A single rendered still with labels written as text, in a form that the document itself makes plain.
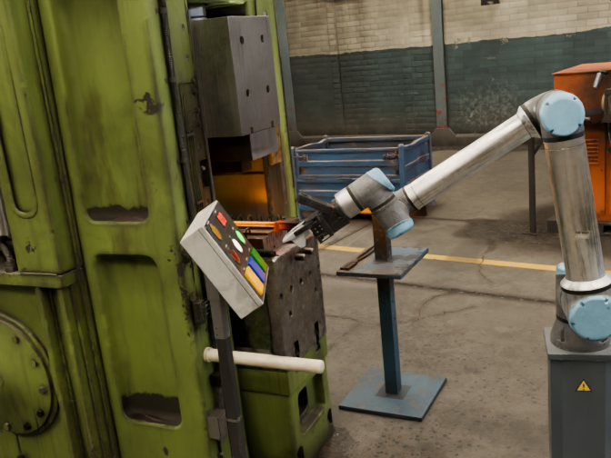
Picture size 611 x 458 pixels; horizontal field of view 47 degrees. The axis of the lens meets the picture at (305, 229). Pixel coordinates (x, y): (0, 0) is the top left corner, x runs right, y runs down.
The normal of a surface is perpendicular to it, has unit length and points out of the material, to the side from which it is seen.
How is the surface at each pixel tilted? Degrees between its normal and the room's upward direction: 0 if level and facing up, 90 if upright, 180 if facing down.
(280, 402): 90
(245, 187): 90
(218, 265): 90
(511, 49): 89
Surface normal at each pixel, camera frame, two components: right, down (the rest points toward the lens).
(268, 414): -0.42, 0.26
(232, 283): 0.00, 0.25
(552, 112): -0.21, 0.14
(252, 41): 0.90, 0.02
